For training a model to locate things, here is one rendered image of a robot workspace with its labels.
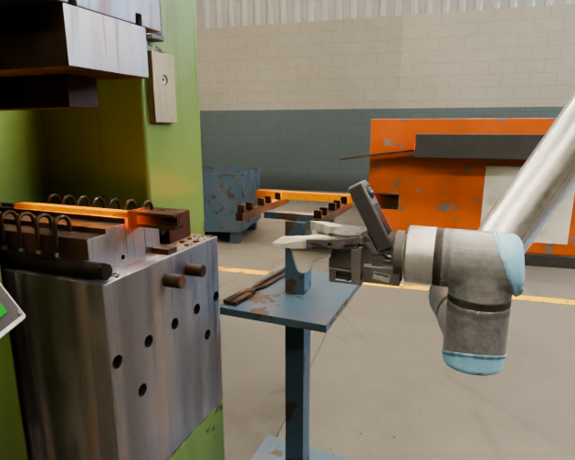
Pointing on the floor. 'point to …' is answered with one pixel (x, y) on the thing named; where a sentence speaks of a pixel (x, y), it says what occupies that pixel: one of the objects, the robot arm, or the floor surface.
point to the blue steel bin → (229, 199)
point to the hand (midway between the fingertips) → (287, 230)
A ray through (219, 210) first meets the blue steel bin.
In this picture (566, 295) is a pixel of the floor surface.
